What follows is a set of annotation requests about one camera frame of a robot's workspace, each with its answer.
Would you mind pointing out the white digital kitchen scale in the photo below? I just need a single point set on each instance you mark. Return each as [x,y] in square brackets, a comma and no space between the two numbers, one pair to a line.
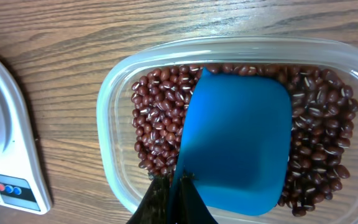
[22,184]

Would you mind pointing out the blue plastic measuring scoop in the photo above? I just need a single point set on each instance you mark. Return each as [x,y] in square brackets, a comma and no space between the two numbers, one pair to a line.
[236,142]

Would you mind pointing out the red adzuki beans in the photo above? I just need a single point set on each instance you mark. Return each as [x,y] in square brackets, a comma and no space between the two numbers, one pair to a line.
[323,112]

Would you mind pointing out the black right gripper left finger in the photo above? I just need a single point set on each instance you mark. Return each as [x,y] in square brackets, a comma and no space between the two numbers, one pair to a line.
[153,207]

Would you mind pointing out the clear plastic food container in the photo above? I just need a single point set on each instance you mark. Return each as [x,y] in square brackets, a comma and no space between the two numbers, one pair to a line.
[117,135]

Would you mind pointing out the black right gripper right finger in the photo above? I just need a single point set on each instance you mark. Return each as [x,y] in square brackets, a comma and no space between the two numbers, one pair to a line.
[189,206]

